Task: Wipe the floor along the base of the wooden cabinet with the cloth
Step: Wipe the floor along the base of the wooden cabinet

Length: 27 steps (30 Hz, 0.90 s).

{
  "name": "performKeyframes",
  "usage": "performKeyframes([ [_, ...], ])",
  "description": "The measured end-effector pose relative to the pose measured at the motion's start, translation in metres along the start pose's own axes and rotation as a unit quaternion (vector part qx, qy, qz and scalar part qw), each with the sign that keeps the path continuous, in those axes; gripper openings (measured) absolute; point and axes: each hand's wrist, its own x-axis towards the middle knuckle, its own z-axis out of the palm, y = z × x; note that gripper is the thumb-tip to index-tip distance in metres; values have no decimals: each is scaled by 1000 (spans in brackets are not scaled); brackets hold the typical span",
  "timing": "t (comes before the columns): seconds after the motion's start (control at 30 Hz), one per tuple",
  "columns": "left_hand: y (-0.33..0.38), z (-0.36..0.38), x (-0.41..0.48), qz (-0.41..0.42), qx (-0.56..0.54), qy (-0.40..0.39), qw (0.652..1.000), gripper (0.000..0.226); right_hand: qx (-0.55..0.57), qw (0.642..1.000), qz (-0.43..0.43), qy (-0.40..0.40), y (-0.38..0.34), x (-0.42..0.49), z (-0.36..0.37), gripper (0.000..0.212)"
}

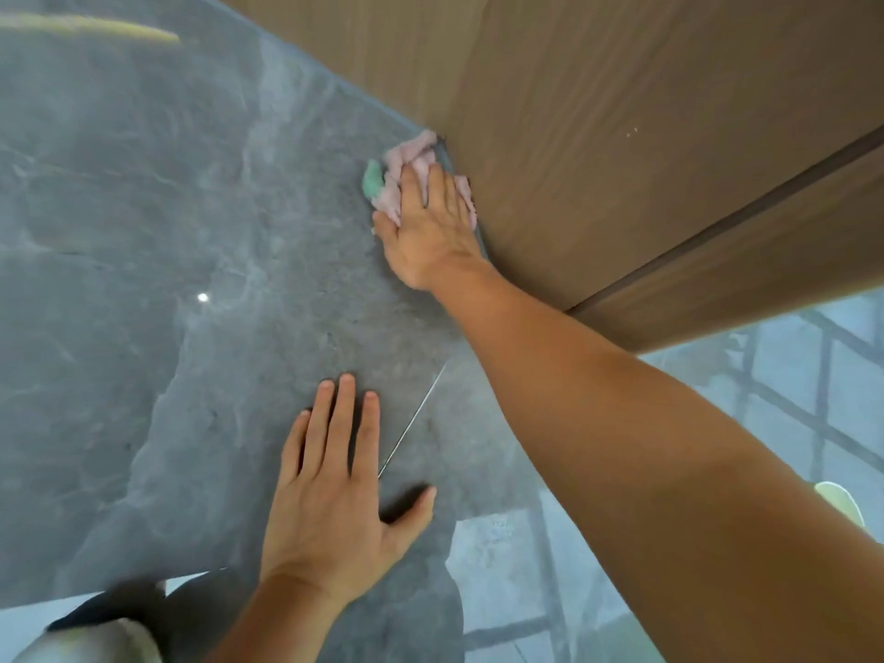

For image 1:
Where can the pale shoe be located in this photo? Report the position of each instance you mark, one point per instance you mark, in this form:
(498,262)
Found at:
(841,502)
(90,645)

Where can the person's left thumb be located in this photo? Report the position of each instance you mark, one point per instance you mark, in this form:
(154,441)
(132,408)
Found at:
(411,519)

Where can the black trousers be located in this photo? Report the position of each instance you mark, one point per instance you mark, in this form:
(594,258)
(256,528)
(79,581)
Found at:
(200,614)

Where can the yellow strip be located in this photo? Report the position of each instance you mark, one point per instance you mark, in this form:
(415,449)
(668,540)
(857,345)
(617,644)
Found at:
(90,26)

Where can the person's left hand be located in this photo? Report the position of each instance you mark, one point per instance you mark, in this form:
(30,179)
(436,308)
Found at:
(324,524)

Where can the person's right forearm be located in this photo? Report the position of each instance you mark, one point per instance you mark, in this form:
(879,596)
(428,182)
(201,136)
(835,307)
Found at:
(656,476)

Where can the person's left middle finger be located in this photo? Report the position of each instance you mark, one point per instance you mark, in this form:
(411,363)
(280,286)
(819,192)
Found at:
(340,424)

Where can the pink and green cleaning cloth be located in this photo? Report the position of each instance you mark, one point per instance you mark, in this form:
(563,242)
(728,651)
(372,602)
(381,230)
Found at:
(407,155)

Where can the person's left little finger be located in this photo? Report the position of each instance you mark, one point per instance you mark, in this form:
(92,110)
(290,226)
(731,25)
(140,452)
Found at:
(293,448)

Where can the brown wooden cabinet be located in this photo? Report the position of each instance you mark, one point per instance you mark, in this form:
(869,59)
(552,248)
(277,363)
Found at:
(656,131)

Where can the person's right hand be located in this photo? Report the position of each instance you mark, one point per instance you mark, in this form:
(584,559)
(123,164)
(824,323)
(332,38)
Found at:
(428,241)

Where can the person's right middle finger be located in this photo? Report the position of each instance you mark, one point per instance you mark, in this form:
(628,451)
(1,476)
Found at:
(438,189)

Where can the person's left forearm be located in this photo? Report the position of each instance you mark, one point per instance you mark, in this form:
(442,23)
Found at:
(283,624)

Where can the person's right thumb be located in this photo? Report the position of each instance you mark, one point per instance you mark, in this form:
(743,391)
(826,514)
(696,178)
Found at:
(384,229)

